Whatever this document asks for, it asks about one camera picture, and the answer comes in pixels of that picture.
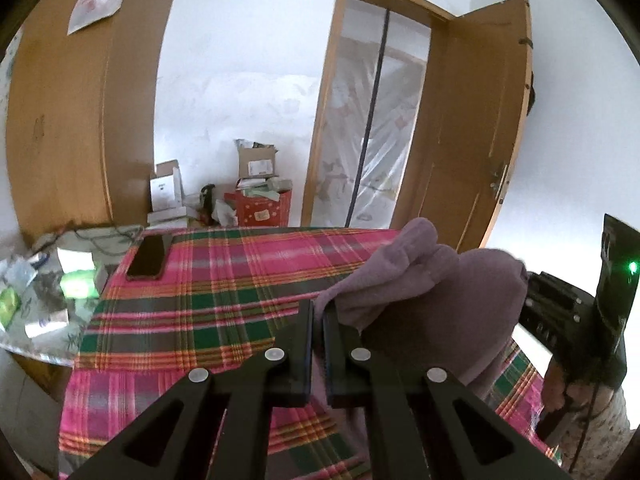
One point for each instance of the dark smartphone on bed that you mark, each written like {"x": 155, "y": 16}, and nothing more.
{"x": 150, "y": 258}

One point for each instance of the green tissue pack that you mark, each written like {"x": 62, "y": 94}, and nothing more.
{"x": 79, "y": 285}

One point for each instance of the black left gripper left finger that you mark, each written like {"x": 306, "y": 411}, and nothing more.
{"x": 214, "y": 426}

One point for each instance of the brown cardboard box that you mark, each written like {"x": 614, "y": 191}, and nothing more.
{"x": 256, "y": 160}

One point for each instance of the plastic door curtain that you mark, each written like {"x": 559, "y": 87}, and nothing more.
{"x": 369, "y": 121}

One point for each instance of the red gift box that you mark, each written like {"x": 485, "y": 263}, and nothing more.
{"x": 260, "y": 211}

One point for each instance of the right forearm patterned sleeve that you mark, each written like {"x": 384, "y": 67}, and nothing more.
{"x": 608, "y": 435}

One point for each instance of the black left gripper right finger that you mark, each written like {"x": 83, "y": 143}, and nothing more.
{"x": 423, "y": 424}

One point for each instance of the cluttered side table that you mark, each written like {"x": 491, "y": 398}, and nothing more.
{"x": 37, "y": 321}

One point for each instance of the purple fleece garment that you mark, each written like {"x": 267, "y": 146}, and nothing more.
{"x": 422, "y": 304}

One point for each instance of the wooden door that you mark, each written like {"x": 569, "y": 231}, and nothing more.
{"x": 470, "y": 122}

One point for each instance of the pink plaid bed sheet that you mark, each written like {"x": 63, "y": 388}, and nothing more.
{"x": 223, "y": 295}

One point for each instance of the white cardboard box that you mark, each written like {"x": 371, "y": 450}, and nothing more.
{"x": 166, "y": 186}

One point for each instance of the wooden wardrobe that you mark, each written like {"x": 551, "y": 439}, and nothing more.
{"x": 79, "y": 135}

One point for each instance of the right hand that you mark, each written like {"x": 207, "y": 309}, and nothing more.
{"x": 555, "y": 389}

